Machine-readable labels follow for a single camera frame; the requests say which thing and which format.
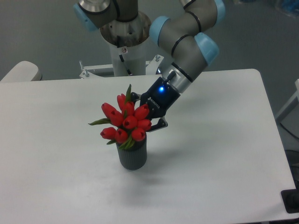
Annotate dark grey ribbed vase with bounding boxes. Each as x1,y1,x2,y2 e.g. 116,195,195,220
116,137,147,170

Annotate blue object top right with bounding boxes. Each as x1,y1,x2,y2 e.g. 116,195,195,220
275,0,299,17

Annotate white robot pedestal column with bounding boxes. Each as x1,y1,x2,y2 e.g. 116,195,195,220
109,43,146,77

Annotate red tulip bouquet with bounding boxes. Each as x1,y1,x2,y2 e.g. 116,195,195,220
89,85,152,150

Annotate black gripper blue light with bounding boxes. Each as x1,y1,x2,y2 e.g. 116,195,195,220
130,77,180,132

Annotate white furniture frame right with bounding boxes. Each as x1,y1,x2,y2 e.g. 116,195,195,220
275,79,299,123

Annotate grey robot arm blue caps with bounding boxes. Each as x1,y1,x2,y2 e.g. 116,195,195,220
73,0,225,131

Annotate black pedestal cable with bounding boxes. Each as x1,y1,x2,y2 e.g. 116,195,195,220
119,54,133,76

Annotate black box at table edge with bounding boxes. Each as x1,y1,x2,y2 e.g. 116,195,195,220
281,189,299,214

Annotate white pedestal base frame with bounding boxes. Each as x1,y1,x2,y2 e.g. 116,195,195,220
79,54,164,79

